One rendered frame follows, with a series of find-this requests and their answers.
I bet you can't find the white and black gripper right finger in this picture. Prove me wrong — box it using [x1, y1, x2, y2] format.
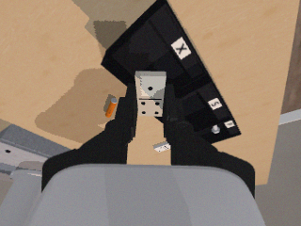
[163, 84, 255, 200]

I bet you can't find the white domino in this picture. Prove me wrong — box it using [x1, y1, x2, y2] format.
[135, 71, 166, 117]
[153, 142, 170, 152]

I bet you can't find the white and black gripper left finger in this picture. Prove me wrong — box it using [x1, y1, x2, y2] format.
[41, 83, 138, 192]

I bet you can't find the grey bolt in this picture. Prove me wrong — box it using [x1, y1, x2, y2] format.
[212, 125, 220, 134]

